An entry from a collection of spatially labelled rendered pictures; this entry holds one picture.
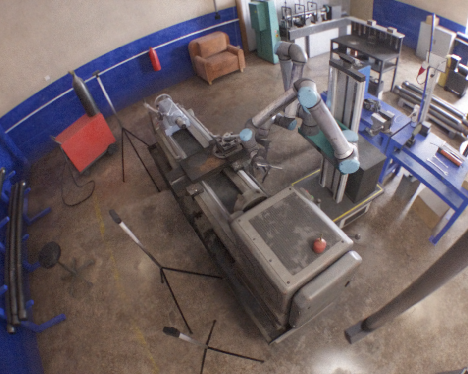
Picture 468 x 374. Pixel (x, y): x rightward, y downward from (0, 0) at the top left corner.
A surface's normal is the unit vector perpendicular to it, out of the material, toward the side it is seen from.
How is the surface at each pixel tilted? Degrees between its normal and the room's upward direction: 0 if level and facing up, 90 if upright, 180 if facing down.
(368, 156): 0
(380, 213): 0
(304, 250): 0
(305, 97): 84
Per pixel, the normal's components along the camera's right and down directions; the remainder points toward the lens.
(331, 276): -0.15, -0.63
